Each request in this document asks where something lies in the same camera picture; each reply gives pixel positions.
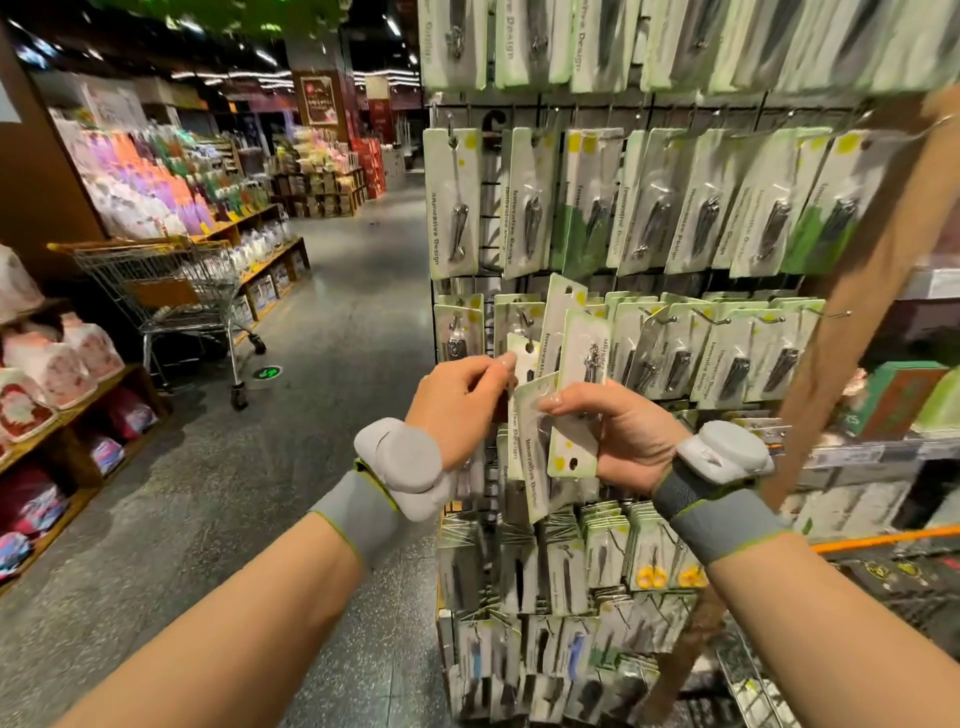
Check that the person's left hand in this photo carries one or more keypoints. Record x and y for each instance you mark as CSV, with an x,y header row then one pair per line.
x,y
458,405

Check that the wooden detergent shelf unit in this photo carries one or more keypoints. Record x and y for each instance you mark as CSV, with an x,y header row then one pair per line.
x,y
90,435

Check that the teal orange box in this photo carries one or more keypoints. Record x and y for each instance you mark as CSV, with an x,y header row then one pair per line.
x,y
900,402

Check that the green white box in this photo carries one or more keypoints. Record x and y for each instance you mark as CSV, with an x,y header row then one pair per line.
x,y
942,405

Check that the wooden laundry shelf unit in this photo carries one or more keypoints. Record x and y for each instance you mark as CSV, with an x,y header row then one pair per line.
x,y
270,263

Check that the distant goods display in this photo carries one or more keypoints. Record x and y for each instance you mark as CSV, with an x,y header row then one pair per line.
x,y
323,165

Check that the green hanging ceiling decor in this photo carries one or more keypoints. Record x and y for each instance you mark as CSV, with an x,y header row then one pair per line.
x,y
225,12

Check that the person's right forearm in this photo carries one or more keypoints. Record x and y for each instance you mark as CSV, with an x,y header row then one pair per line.
x,y
840,645

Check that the person's left forearm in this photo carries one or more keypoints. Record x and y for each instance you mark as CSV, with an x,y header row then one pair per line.
x,y
210,645

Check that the empty silver shopping cart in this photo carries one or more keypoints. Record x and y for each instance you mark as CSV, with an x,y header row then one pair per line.
x,y
173,293

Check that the green floor sticker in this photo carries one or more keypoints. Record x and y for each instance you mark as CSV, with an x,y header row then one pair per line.
x,y
267,371

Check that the wooden post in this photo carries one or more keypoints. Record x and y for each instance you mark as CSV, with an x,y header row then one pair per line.
x,y
870,300

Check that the wooden pillar panel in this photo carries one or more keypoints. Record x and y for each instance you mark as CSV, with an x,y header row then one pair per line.
x,y
38,165

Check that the grey wrist tracker band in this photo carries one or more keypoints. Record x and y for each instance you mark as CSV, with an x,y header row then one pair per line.
x,y
398,465
720,480

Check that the row of pastel laundry bottles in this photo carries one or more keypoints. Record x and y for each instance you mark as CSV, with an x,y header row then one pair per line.
x,y
150,188

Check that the person's right hand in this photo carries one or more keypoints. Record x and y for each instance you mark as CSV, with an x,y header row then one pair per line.
x,y
630,435

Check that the rows of hung nail clipper packs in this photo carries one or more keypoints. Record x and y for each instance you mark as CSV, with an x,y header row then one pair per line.
x,y
660,195

